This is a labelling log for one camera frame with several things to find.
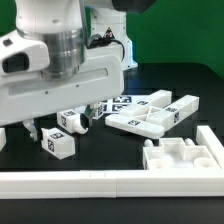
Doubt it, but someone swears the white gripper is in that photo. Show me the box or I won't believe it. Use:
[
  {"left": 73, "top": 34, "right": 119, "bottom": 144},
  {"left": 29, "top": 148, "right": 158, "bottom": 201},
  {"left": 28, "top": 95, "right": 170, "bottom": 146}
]
[{"left": 0, "top": 29, "right": 124, "bottom": 140}]

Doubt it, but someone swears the white chair seat part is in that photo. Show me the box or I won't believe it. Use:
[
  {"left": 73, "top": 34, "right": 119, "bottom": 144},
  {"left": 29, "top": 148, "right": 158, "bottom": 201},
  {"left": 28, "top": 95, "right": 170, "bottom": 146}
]
[{"left": 142, "top": 138, "right": 221, "bottom": 170}]

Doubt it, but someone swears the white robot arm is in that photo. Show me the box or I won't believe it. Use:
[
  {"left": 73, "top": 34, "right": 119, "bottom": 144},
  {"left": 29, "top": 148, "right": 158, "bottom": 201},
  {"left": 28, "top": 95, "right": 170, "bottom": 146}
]
[{"left": 0, "top": 0, "right": 156, "bottom": 139}]

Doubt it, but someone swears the white cube nut with marker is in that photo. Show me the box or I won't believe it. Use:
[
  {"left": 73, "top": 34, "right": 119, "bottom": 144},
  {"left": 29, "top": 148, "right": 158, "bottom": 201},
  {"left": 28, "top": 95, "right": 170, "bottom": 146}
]
[{"left": 90, "top": 102, "right": 106, "bottom": 120}]

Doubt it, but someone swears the white marker base sheet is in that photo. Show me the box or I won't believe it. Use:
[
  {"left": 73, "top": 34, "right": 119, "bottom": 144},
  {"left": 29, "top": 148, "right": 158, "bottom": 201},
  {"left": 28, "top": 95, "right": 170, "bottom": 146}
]
[{"left": 73, "top": 95, "right": 158, "bottom": 116}]

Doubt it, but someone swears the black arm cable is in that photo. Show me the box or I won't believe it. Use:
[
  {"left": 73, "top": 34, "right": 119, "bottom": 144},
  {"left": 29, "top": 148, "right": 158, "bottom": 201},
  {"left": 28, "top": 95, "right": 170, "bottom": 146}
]
[{"left": 79, "top": 0, "right": 126, "bottom": 64}]

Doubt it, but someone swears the white chair backrest frame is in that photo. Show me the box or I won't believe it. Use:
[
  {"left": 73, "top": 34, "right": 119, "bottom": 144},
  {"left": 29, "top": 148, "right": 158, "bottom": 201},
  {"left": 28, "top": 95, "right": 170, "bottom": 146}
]
[{"left": 105, "top": 90, "right": 199, "bottom": 139}]

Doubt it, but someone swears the white U-shaped fence frame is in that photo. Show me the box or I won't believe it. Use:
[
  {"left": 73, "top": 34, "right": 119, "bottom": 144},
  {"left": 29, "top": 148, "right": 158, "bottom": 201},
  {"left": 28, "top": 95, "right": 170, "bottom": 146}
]
[{"left": 0, "top": 126, "right": 224, "bottom": 199}]

